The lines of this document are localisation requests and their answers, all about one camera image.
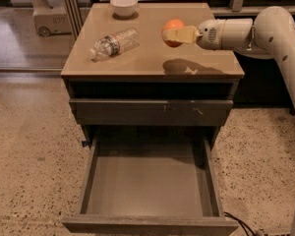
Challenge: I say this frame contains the white ceramic bowl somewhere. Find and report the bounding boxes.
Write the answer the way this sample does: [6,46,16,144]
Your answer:
[110,0,138,18]

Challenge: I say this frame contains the open grey middle drawer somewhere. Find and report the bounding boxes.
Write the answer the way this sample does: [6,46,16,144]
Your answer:
[62,126,238,236]

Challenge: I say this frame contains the metal window frame rail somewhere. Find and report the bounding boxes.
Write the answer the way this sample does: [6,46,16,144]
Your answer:
[64,0,83,39]

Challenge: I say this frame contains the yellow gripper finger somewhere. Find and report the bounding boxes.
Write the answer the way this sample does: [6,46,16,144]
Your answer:
[162,26,201,44]

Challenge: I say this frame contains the orange fruit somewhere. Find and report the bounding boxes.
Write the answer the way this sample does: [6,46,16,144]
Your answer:
[161,19,185,48]

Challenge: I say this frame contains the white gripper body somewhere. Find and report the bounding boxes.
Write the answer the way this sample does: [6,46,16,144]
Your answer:
[196,19,253,50]

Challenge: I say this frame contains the black cable on floor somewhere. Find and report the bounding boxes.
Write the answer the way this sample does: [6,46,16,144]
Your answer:
[223,211,258,236]

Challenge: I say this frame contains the clear plastic water bottle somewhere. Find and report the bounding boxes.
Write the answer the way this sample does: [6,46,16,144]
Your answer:
[89,28,140,61]

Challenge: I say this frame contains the closed grey top drawer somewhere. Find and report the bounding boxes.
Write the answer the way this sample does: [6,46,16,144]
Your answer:
[70,98,233,126]

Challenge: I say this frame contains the brown drawer cabinet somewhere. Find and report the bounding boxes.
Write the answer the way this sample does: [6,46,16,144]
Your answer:
[61,3,244,142]

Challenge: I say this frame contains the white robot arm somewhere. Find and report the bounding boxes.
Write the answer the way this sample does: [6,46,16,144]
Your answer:
[161,6,295,110]

